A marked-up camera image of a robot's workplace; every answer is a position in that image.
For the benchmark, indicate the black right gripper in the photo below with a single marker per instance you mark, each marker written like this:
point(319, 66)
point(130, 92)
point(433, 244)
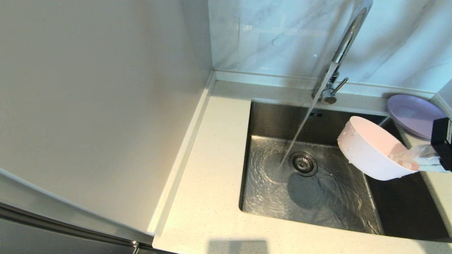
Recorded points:
point(443, 141)

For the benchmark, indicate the purple plastic plate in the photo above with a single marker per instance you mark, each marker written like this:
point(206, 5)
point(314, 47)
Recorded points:
point(413, 114)

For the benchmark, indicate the pale pink bowl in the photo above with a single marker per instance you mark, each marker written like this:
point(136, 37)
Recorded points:
point(363, 151)

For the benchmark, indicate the chrome gooseneck faucet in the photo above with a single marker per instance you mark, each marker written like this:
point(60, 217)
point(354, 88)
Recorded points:
point(349, 35)

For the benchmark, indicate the stainless steel sink basin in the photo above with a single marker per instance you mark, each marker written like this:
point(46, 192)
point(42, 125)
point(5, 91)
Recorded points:
point(317, 204)

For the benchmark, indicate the round metal drain strainer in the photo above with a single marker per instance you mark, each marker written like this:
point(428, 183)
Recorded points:
point(303, 164)

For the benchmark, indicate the tall white cabinet grey front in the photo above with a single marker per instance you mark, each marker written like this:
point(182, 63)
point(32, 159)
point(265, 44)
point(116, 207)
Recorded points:
point(88, 106)

